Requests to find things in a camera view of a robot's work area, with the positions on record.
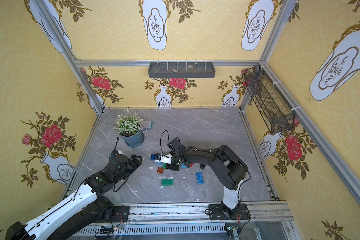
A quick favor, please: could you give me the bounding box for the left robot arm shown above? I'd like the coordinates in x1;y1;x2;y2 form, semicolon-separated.
5;154;143;240

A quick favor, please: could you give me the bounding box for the grey wall tray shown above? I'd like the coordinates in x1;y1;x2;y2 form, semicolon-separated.
148;61;216;79

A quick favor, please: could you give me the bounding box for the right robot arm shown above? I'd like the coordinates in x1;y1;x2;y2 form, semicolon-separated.
168;138;250;210

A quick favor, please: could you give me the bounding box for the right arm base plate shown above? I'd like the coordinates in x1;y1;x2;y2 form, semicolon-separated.
208;203;251;221

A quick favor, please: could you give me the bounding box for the long blue lego brick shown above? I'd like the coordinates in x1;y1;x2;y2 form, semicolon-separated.
196;172;204;185

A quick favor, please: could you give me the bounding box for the black wire mesh basket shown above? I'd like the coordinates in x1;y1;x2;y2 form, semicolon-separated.
244;66;295;134

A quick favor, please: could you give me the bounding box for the brown lego brick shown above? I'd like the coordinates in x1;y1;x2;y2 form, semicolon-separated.
157;167;164;175

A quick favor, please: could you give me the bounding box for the aluminium rail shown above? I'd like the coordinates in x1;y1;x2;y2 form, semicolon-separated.
68;201;301;240

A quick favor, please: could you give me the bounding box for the long green lego brick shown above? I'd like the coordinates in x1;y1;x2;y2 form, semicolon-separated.
161;179;174;187

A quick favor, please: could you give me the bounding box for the grey teal sponge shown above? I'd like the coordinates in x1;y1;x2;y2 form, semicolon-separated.
142;121;153;130

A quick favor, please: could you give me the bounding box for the potted plant grey pot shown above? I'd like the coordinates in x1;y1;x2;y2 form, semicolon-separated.
116;112;144;148

